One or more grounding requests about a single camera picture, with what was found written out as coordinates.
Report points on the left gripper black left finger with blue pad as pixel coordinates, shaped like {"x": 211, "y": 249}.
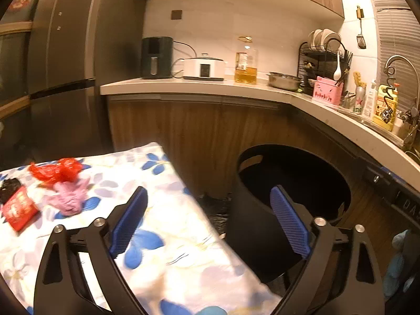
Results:
{"x": 61, "y": 286}

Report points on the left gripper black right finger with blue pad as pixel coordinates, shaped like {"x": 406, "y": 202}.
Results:
{"x": 340, "y": 273}

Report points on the white kitchen countertop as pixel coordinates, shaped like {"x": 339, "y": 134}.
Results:
{"x": 383, "y": 146}

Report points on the steel kitchen faucet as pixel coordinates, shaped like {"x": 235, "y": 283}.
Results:
{"x": 402, "y": 73}

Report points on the black trash bin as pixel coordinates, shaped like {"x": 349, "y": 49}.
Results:
{"x": 253, "y": 231}

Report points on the purple crumpled glove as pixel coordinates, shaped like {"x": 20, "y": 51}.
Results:
{"x": 69, "y": 197}

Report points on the yellow detergent bottle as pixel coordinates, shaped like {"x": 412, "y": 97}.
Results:
{"x": 386, "y": 107}

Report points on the white dish soap bottle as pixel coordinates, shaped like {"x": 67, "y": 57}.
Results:
{"x": 370, "y": 100}

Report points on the floral blue white tablecloth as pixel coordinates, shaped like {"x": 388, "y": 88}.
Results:
{"x": 176, "y": 263}

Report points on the red crumpled plastic bag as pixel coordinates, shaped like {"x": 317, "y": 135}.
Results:
{"x": 64, "y": 170}

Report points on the beer can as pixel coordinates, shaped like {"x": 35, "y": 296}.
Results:
{"x": 359, "y": 98}

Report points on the crumpled black plastic bag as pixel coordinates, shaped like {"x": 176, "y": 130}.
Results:
{"x": 8, "y": 188}

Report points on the pink utensil basket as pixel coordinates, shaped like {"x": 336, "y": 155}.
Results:
{"x": 327, "y": 91}

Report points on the white ladle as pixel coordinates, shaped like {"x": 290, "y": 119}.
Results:
{"x": 338, "y": 73}

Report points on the black dish rack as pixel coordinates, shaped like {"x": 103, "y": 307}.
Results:
{"x": 318, "y": 57}

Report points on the steel bowl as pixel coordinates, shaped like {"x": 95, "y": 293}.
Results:
{"x": 283, "y": 81}

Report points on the window blind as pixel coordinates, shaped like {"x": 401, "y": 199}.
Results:
{"x": 398, "y": 32}

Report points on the hanging spatula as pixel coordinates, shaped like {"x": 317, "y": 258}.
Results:
{"x": 361, "y": 43}

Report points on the wooden lower cabinet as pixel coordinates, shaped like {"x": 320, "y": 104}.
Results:
{"x": 204, "y": 136}

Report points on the cooking oil bottle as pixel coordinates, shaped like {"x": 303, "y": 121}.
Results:
{"x": 246, "y": 61}

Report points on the white slow cooker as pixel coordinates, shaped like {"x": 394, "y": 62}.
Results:
{"x": 204, "y": 68}

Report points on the black air fryer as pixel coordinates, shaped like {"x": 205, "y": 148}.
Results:
{"x": 156, "y": 57}

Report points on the dark steel refrigerator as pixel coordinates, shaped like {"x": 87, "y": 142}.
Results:
{"x": 76, "y": 47}

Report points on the wooden framed glass door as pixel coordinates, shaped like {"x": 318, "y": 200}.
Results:
{"x": 14, "y": 127}

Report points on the wall outlet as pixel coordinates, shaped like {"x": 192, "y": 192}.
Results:
{"x": 176, "y": 14}

